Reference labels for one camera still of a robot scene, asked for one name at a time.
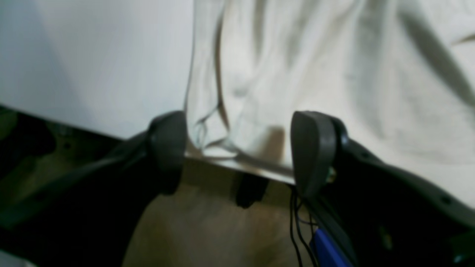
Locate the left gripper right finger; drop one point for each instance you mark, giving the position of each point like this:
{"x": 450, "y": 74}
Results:
{"x": 369, "y": 213}

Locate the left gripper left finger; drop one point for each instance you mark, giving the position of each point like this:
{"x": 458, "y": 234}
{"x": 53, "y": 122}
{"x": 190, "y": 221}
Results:
{"x": 87, "y": 217}

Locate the beige t-shirt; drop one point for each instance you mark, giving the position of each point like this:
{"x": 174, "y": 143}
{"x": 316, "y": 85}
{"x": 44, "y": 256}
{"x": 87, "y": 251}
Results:
{"x": 398, "y": 73}

